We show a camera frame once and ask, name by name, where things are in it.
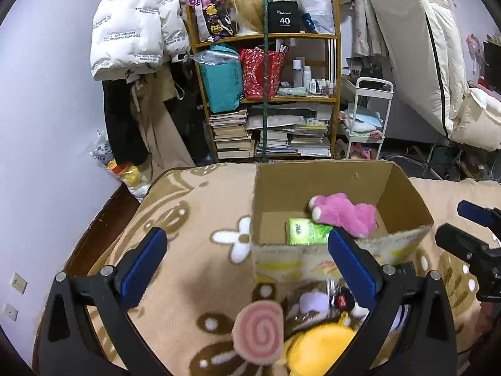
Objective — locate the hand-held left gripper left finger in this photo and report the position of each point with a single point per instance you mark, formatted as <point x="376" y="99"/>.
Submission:
<point x="145" y="270"/>

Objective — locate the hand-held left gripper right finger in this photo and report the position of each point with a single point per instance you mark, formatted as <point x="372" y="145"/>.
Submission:
<point x="352" y="266"/>

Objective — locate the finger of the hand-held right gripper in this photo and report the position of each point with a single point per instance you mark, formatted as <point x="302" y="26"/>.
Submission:
<point x="458" y="239"/>
<point x="473" y="209"/>

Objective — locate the purple white plush doll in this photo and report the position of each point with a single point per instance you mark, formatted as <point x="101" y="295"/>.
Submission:
<point x="313" y="301"/>

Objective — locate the yellow plush toy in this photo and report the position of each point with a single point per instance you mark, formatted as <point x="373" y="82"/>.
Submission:
<point x="317" y="348"/>

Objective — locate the cardboard box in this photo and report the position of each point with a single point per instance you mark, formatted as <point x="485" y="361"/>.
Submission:
<point x="274" y="188"/>

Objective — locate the pink swirl plush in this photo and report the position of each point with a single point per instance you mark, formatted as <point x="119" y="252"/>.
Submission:
<point x="256" y="333"/>

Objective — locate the small red pouch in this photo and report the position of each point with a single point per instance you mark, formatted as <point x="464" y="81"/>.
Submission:
<point x="343" y="300"/>

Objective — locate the beige flower printed blanket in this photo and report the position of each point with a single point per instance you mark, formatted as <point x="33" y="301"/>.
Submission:
<point x="195" y="282"/>

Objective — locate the pink plush toy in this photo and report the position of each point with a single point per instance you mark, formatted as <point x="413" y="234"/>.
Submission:
<point x="344" y="211"/>

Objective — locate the green tissue pack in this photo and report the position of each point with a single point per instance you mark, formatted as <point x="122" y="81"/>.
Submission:
<point x="305" y="232"/>

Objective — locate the cream duvet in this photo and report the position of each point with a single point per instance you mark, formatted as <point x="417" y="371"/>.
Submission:
<point x="477" y="117"/>

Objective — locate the plastic bag of toys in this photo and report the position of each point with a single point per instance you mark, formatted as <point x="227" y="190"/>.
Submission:
<point x="125" y="172"/>

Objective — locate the heap of pink toys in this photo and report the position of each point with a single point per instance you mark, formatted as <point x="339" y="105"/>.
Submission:
<point x="362" y="152"/>

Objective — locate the white trolley cart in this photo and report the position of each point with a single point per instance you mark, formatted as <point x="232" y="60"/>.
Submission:
<point x="385" y="105"/>

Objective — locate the beige coat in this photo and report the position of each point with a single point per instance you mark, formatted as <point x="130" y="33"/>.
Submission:
<point x="160" y="133"/>

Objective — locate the folded cloths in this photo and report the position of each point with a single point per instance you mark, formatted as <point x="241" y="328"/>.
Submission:
<point x="362" y="121"/>

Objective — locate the black coat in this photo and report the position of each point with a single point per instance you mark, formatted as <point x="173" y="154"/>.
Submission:
<point x="121" y="125"/>

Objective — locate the black hanging garment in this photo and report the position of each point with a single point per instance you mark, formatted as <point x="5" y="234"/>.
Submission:
<point x="191" y="125"/>

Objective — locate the pink fan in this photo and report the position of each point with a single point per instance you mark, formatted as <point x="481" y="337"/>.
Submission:
<point x="474" y="51"/>

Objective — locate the stack of books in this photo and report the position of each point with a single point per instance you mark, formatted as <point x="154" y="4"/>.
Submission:
<point x="231" y="133"/>

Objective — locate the white mattress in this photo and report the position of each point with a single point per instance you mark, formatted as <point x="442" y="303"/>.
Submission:
<point x="411" y="47"/>

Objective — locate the black bag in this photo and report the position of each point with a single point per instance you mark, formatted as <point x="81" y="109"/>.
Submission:
<point x="364" y="66"/>

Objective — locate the group of cosmetic bottles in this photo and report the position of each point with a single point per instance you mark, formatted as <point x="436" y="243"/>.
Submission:
<point x="307" y="80"/>

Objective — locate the teal bag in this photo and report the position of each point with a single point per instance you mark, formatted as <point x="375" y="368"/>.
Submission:
<point x="221" y="82"/>

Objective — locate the white curtain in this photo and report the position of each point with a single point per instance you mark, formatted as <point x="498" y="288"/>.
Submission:
<point x="364" y="27"/>

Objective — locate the red patterned bag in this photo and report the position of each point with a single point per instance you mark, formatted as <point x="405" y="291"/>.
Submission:
<point x="258" y="74"/>

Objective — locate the wooden shelf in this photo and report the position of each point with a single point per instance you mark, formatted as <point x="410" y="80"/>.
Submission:
<point x="297" y="36"/>

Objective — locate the white puffer jacket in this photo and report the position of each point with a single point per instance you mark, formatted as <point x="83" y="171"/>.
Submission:
<point x="125" y="27"/>

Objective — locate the black box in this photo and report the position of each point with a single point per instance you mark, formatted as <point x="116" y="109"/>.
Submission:
<point x="283" y="19"/>

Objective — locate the clear plastic bag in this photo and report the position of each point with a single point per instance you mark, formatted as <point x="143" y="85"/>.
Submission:
<point x="319" y="0"/>

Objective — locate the printed tote bag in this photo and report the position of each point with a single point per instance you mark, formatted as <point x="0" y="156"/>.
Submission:
<point x="211" y="11"/>

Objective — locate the blond wig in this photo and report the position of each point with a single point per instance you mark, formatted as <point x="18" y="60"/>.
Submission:
<point x="246" y="11"/>

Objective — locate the dark wooden bed frame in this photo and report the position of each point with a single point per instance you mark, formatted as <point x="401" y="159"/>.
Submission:
<point x="101" y="235"/>

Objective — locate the wall socket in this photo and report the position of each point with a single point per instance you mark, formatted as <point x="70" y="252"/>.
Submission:
<point x="18" y="282"/>
<point x="10" y="312"/>

